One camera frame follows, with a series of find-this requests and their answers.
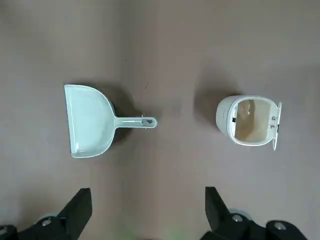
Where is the pale grey plastic dustpan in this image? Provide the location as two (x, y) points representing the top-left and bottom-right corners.
(63, 84), (158, 159)

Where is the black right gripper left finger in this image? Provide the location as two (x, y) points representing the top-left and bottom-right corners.
(0, 187), (93, 240)

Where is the small beige bin with lid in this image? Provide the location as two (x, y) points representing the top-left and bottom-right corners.
(216, 94), (283, 152)

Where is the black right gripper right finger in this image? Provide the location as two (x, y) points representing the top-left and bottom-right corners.
(204, 186), (320, 240)

